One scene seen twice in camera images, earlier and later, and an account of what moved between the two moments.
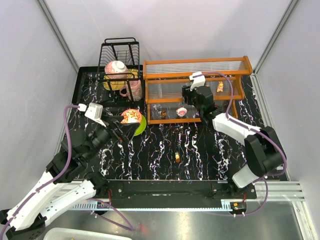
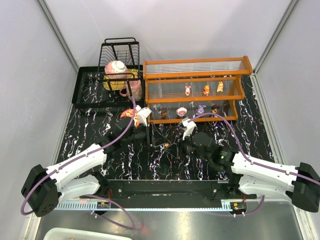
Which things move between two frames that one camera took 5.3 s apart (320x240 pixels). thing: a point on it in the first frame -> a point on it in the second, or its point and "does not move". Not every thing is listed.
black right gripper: x=188 y=93 -> x=180 y=144
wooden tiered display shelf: x=164 y=80 does not move
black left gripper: x=115 y=128 -> x=149 y=133
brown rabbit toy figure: x=220 y=88 does not move
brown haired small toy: x=163 y=114 does not move
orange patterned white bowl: x=131 y=116 does not move
